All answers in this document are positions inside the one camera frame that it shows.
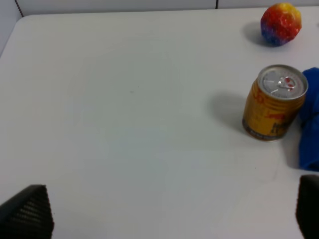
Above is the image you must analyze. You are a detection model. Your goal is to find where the gold energy drink can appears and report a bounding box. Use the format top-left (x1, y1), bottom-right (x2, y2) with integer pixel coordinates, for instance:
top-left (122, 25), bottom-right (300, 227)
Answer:
top-left (242, 64), bottom-right (308, 141)

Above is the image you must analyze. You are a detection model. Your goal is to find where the red yellow blue ball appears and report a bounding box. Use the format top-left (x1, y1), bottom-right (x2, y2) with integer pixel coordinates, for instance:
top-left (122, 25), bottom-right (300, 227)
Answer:
top-left (260, 2), bottom-right (302, 46)

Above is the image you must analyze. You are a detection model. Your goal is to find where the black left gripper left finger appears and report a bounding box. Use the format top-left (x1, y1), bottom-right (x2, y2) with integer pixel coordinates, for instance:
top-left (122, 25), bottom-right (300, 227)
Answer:
top-left (0, 185), bottom-right (54, 239)

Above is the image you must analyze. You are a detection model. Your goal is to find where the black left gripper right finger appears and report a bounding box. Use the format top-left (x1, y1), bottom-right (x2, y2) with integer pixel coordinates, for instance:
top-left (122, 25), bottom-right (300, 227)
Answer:
top-left (295, 175), bottom-right (319, 239)

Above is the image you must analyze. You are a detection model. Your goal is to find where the blue rolled cloth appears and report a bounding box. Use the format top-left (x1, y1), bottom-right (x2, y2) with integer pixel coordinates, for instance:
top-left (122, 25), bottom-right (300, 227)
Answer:
top-left (299, 67), bottom-right (319, 172)

